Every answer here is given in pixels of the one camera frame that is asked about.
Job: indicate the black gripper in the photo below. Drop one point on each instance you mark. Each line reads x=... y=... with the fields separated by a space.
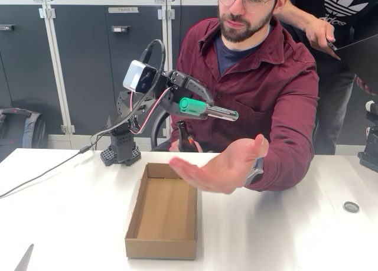
x=173 y=101

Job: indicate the green edding permanent marker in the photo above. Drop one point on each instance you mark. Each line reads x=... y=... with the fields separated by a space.
x=195 y=107

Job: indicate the brown glass beer bottle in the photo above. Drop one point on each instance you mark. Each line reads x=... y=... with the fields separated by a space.
x=184 y=141

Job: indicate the black smartphone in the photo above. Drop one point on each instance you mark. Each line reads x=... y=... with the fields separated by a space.
x=333 y=48

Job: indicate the black laptop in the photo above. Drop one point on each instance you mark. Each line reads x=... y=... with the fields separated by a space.
x=363 y=61

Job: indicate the black idle robot arm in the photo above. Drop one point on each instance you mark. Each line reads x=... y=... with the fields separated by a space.
x=370 y=153

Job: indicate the seated man left forearm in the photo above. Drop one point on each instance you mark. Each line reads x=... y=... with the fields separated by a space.
x=283 y=164

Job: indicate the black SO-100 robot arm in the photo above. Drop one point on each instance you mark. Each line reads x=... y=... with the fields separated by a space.
x=121 y=147

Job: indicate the standing person right forearm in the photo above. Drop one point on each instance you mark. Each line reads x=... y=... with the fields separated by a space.
x=295 y=17

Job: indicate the person in black adidas hoodie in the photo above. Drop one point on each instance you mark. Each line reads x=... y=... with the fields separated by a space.
x=348 y=5

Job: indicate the seated man right hand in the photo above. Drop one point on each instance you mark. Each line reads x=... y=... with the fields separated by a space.
x=175 y=146

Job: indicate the seated man left hand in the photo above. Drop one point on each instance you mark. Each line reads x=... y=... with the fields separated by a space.
x=227 y=167

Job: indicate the standing person right hand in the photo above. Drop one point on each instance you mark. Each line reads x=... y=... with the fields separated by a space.
x=322 y=35

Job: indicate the standing person left hand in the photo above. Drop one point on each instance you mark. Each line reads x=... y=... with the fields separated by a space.
x=366 y=86

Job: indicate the man in maroon shirt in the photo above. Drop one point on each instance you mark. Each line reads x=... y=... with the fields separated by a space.
x=265 y=85

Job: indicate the grey smartwatch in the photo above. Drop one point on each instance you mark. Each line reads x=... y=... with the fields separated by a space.
x=254 y=170

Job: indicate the open brown cardboard box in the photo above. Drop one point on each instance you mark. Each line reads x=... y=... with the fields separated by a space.
x=165 y=206

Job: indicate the grey tape team label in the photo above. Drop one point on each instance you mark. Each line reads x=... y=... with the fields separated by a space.
x=123 y=10

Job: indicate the grey black backpack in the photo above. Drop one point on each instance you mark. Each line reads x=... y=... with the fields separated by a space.
x=23 y=129

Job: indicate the silver bottle cap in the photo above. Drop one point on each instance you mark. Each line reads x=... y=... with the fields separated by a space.
x=351 y=206

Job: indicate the white gripper camera box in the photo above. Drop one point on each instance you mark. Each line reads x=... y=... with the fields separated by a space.
x=138 y=76

